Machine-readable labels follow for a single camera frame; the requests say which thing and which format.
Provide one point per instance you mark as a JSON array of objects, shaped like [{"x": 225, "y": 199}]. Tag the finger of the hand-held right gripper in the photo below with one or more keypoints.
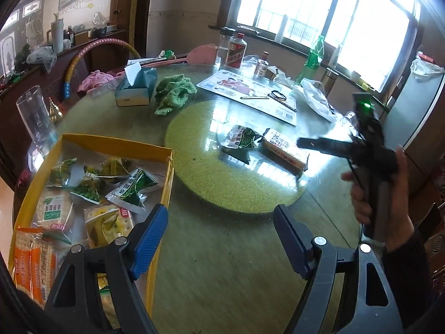
[{"x": 323, "y": 147}]

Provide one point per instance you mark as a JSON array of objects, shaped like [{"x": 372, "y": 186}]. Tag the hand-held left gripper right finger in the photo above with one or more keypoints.
[{"x": 290, "y": 243}]

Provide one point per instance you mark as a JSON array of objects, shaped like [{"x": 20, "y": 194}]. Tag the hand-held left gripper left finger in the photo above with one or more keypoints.
[{"x": 153, "y": 236}]

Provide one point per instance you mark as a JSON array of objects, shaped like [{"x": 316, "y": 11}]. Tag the long cracker pack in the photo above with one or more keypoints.
[{"x": 285, "y": 149}]

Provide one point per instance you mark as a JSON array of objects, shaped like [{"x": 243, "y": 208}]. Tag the yellow cracker packet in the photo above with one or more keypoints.
[{"x": 107, "y": 224}]

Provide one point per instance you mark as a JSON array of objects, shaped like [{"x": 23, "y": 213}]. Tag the green white snack packet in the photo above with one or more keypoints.
[
  {"x": 243, "y": 137},
  {"x": 137, "y": 188}
]

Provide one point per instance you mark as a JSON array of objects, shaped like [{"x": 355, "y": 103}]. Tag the green pea snack packet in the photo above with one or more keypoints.
[
  {"x": 62, "y": 174},
  {"x": 85, "y": 189},
  {"x": 114, "y": 167}
]

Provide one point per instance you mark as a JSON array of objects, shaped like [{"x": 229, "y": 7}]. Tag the yellow cardboard box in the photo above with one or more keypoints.
[{"x": 114, "y": 144}]

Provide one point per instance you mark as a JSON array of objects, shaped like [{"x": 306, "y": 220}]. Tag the green label cracker packet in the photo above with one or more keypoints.
[{"x": 54, "y": 212}]

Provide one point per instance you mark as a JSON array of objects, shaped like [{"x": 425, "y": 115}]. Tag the orange cracker pack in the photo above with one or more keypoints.
[{"x": 34, "y": 268}]

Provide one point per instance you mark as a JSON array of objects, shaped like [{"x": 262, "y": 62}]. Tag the person's right forearm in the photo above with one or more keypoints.
[{"x": 406, "y": 278}]

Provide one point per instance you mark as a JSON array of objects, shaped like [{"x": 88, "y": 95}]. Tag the person's right hand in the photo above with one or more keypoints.
[{"x": 399, "y": 201}]

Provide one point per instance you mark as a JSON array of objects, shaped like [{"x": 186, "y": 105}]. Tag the small clear glass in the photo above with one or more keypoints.
[{"x": 347, "y": 118}]

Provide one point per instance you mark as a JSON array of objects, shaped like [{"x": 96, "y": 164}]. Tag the white plastic bag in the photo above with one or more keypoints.
[
  {"x": 314, "y": 99},
  {"x": 426, "y": 68}
]

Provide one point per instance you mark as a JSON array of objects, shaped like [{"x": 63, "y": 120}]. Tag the grey cabinet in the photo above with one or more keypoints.
[{"x": 413, "y": 111}]

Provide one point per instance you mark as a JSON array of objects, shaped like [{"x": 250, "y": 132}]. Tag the metal thermos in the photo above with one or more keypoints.
[{"x": 329, "y": 80}]

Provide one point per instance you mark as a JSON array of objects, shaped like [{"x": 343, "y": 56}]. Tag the round glass turntable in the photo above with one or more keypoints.
[{"x": 208, "y": 181}]

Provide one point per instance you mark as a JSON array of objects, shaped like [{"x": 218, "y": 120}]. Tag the black hair pin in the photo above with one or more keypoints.
[{"x": 253, "y": 97}]

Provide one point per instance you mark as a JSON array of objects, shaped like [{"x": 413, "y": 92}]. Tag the small cardboard box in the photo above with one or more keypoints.
[{"x": 274, "y": 73}]

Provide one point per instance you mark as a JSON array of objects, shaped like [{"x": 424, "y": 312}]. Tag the green plastic bottle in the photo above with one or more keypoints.
[{"x": 314, "y": 57}]

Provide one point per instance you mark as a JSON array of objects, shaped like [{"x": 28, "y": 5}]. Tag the printed paper sheet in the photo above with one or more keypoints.
[{"x": 243, "y": 87}]

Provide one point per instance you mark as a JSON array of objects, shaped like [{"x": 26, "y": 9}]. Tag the dark wooden chair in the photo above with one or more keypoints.
[{"x": 434, "y": 240}]

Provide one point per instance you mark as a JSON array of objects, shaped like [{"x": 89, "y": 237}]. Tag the small glass bottle red cap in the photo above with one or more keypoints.
[{"x": 261, "y": 66}]

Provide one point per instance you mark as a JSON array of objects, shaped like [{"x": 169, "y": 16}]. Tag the white liquor bottle red label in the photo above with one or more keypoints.
[{"x": 236, "y": 54}]

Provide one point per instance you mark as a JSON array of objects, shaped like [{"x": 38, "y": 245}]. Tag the window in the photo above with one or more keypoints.
[{"x": 365, "y": 24}]

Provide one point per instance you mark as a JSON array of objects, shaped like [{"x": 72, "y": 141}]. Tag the glass jar black lid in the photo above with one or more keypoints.
[{"x": 224, "y": 47}]

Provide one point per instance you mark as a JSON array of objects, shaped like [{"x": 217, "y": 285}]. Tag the green cloth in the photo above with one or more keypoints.
[{"x": 173, "y": 94}]

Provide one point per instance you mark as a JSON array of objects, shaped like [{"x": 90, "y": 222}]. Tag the pink fly swatter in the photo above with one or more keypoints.
[{"x": 203, "y": 54}]

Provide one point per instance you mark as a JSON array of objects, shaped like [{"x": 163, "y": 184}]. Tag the golden ornament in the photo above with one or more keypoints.
[{"x": 55, "y": 111}]

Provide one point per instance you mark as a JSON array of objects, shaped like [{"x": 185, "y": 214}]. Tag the clear glass pitcher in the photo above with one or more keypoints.
[{"x": 34, "y": 118}]

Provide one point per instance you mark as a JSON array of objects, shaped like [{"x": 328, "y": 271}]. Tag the pink cloth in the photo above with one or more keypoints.
[{"x": 94, "y": 80}]

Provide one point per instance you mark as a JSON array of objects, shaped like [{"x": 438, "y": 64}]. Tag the multicoloured hula hoop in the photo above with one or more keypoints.
[{"x": 66, "y": 88}]

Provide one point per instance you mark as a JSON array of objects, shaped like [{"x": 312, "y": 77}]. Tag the dark wooden cabinet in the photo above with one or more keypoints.
[{"x": 100, "y": 59}]

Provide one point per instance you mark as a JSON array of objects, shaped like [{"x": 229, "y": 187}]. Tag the clear plastic bag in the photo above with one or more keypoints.
[{"x": 41, "y": 55}]

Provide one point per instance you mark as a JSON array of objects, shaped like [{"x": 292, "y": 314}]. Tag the white tumbler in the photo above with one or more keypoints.
[{"x": 57, "y": 38}]

